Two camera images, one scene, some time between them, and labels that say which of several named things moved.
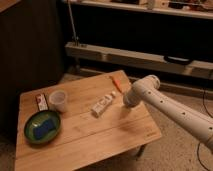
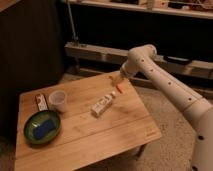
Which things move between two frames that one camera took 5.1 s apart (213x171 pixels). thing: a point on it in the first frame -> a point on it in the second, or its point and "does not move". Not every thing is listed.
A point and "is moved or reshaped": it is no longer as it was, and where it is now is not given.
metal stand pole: [76, 38] does not move
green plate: [35, 120] does not move
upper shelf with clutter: [190, 8] does not move
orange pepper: [117, 83] is moved or reshaped
